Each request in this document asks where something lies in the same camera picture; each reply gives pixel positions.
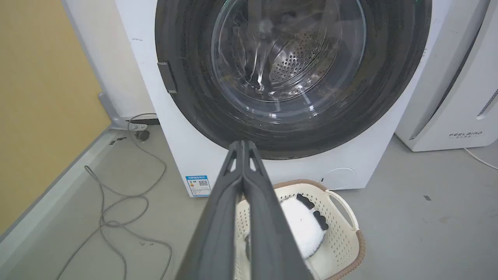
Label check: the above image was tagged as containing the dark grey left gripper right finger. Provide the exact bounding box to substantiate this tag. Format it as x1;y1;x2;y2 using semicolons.
243;140;314;280

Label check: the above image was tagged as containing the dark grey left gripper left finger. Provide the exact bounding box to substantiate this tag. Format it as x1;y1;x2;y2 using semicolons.
176;140;245;280

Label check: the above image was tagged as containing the round black washing machine door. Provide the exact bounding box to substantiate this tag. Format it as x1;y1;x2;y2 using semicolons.
155;0;432;160

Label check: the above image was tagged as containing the white front-load washing machine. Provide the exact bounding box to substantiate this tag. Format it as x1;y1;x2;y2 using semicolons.
114;0;455;198

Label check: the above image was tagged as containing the white and black plush toy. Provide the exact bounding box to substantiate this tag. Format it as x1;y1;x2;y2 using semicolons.
244;193;330;260

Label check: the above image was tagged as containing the blue energy label sticker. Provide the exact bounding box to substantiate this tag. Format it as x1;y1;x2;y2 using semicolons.
185;175;212;198

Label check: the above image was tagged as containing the cream plastic laundry basket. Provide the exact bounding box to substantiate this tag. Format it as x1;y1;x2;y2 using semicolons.
234;179;366;280

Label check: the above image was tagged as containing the white Feelbird appliance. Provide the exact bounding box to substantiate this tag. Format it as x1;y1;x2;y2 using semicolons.
395;0;498;152

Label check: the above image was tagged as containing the grey power cable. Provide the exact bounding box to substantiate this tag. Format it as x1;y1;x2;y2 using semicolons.
56;113;173;280

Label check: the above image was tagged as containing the grey drain hose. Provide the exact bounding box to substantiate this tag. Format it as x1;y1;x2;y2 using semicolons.
98;92;149;131

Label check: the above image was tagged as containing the white appliance cable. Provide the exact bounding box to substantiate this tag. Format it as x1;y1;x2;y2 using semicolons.
463;147;498;171

